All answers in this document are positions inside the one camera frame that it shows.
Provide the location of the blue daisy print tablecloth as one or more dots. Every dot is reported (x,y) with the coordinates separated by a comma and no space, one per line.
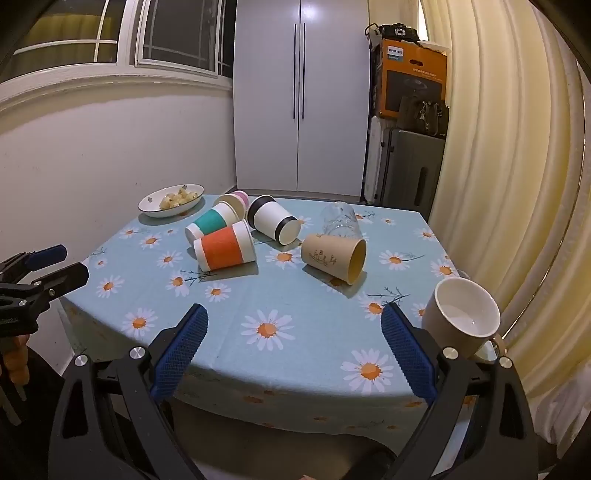
(300,295)

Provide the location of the brown paper cup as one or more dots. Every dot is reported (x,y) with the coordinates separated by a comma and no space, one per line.
(325,256)

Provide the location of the white framed window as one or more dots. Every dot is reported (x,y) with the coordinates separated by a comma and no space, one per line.
(129,50)

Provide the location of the orange paper cup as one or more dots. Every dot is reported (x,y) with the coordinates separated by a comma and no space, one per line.
(224,248)

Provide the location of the pink paper cup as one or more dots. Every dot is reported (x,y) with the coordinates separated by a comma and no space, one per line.
(241,199)

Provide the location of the pale snack pieces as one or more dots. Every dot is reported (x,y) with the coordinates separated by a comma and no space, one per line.
(178,197)

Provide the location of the clear glass cup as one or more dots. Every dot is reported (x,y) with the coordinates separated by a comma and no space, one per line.
(339,220)

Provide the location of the beige ceramic mug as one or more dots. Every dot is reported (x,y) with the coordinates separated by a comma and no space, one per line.
(443,323)

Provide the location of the person's left hand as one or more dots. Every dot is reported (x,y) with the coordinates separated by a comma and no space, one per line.
(17,357)

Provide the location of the black and white paper cup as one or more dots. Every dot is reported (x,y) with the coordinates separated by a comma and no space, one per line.
(270,218)

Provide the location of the orange cardboard box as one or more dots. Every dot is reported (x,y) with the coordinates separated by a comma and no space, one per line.
(392,69)

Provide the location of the teal paper cup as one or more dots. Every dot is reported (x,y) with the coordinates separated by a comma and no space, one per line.
(213,222)

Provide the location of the white folded rack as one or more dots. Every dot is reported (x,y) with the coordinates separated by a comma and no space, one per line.
(373,157)

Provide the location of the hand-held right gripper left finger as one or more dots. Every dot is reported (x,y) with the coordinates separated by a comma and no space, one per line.
(182,350)

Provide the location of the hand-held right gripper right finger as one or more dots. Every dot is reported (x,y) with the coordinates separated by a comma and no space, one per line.
(406,350)

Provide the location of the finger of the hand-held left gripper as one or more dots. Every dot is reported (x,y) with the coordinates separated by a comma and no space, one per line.
(64,279)
(46,256)

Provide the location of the white wardrobe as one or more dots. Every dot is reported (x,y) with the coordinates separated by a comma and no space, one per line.
(268,92)

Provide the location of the cream curtain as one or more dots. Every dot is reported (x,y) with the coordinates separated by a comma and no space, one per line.
(517,184)

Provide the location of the grey suitcase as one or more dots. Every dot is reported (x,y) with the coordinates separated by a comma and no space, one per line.
(401,175)

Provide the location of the white bowl with snacks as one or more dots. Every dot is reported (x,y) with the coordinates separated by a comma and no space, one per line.
(152,207)

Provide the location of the dark handbag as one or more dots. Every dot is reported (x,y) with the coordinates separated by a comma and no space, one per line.
(422,115)

